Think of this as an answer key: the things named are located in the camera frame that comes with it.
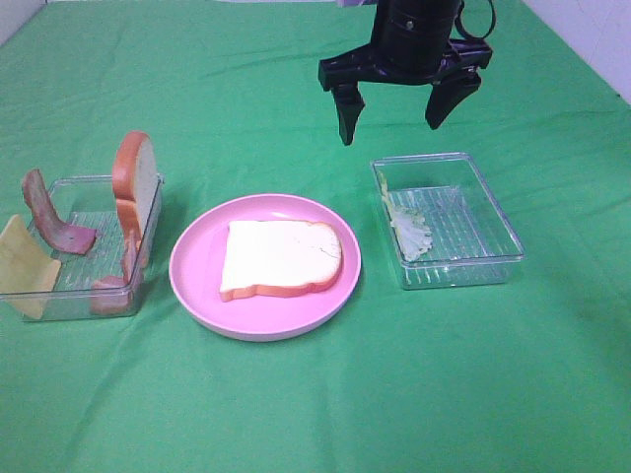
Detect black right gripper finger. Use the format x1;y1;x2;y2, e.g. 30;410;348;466
332;83;365;146
425;68;481;130

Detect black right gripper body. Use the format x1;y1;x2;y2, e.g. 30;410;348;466
318;0;492;91

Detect green lettuce leaf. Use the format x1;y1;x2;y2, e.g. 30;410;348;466
377;170;433;262

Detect white bread slice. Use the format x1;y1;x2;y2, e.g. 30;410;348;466
219;220;343;302
111;130;161;268

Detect pink bacon strip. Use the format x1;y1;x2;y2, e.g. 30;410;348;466
90;229;145;316

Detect dark red bacon strip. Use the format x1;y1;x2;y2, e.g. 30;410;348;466
22;169;97;255

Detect clear right plastic container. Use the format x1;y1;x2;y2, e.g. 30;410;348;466
371;153;525;290

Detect clear plastic container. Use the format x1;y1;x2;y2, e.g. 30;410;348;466
371;153;525;290
1;173;164;322

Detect pink round plate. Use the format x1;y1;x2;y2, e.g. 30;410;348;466
169;193;362;342

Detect green tablecloth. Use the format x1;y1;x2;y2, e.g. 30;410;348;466
1;1;630;472

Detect clear left plastic container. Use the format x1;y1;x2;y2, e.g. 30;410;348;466
1;173;164;322

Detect yellow cheese slice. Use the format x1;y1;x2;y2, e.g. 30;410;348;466
1;215;61;320

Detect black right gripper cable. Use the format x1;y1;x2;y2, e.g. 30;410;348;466
456;0;497;41

